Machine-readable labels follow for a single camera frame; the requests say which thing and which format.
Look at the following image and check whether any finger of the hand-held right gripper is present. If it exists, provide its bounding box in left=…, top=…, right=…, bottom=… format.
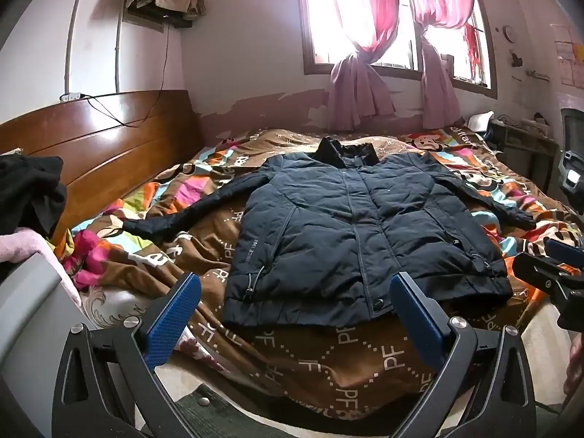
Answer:
left=544, top=238, right=584, bottom=269
left=512, top=253, right=584, bottom=319

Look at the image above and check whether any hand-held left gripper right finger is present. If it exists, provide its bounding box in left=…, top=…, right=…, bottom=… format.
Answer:
left=389, top=271, right=538, bottom=438

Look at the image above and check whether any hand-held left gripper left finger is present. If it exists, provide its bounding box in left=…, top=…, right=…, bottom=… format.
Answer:
left=51, top=272, right=215, bottom=438

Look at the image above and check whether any navy padded jacket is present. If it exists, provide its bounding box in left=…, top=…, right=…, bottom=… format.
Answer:
left=122, top=137, right=537, bottom=329

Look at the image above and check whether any black clothes pile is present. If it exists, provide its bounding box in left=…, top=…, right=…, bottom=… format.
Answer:
left=0, top=154, right=69, bottom=280

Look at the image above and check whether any person's right hand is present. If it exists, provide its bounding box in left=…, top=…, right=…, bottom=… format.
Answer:
left=565, top=333, right=584, bottom=397

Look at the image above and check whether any cream patterned bed sheet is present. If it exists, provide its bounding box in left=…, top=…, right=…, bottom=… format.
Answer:
left=80, top=282, right=576, bottom=427

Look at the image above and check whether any colourful printed blanket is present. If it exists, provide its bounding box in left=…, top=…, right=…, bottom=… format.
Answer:
left=55, top=124, right=584, bottom=417

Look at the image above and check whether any cluttered desk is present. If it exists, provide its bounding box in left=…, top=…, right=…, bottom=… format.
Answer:
left=487, top=115, right=560, bottom=193

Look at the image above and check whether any white bag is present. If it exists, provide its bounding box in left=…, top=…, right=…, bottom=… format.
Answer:
left=465, top=110, right=496, bottom=136

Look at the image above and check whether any pink fluffy cloth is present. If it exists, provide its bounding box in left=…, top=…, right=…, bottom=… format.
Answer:
left=0, top=229, right=84, bottom=313

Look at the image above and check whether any wooden headboard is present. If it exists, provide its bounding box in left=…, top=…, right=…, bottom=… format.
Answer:
left=0, top=89, right=207, bottom=243

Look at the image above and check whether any pink curtain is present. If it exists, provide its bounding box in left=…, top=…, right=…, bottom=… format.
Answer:
left=327, top=0, right=406, bottom=131
left=401, top=0, right=478, bottom=129

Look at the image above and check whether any brown framed window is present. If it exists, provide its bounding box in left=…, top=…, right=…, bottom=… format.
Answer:
left=296, top=0, right=499, bottom=100

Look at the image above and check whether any pink wall poster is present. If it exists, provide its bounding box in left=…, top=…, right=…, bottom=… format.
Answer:
left=550, top=22, right=584, bottom=87

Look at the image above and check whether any black cable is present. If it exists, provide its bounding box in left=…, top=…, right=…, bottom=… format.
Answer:
left=83, top=22, right=173, bottom=127

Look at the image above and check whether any white wall pipe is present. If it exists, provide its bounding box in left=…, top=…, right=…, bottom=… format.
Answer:
left=114, top=8, right=127, bottom=95
left=64, top=0, right=99, bottom=96

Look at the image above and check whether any black wall shelf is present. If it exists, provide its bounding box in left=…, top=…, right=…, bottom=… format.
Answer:
left=123, top=4, right=193, bottom=31

